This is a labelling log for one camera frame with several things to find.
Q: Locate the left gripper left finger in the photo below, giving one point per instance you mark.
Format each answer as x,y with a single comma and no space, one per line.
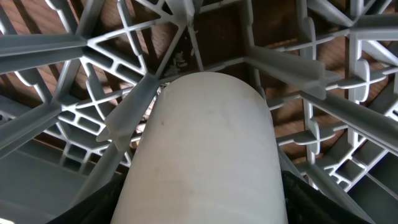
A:
98,208

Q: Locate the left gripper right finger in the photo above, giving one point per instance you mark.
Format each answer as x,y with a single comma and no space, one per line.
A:
329,204

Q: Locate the white cup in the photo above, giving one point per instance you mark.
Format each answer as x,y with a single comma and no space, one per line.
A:
208,155

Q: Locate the rice food scraps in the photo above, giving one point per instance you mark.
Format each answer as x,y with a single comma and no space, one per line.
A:
183,57

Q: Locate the grey dishwasher rack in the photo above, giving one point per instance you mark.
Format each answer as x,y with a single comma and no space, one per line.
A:
98,93

